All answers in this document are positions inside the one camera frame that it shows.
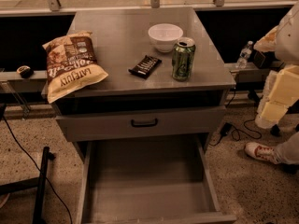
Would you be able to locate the closed upper drawer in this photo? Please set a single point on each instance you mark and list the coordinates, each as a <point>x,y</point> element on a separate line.
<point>144,123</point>

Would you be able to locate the open lower drawer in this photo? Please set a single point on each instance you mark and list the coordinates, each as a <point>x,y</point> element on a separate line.
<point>148,180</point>

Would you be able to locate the dark chocolate bar wrapper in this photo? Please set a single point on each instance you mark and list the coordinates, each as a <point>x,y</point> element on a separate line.
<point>145,67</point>

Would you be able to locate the black metal stand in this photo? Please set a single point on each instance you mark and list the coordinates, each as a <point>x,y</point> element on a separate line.
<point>37,182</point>

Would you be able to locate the grey metal drawer cabinet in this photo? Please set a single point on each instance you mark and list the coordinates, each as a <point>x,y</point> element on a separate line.
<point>120,41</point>

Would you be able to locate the small dark speaker box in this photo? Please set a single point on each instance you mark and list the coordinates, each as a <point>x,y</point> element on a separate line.
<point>263,60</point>

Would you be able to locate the white ceramic bowl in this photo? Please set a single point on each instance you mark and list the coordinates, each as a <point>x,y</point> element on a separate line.
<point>164,36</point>

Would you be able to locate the person trouser leg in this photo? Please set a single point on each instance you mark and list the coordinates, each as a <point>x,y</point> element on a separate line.
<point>288,152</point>

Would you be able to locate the brown chip bag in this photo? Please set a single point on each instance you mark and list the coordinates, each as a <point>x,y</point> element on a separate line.
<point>71,65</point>

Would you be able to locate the green soda can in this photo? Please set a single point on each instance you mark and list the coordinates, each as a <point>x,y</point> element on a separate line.
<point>182,58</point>

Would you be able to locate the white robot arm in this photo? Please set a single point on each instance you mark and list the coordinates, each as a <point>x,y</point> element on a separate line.
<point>283,40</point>

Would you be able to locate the clear plastic water bottle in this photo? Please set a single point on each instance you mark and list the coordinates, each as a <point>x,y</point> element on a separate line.
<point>244,55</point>

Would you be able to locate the small round black device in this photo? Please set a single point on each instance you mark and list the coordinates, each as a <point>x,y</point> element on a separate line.
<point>25,71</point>

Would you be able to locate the white red sneaker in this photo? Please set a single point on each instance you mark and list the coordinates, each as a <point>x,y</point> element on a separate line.
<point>261,152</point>

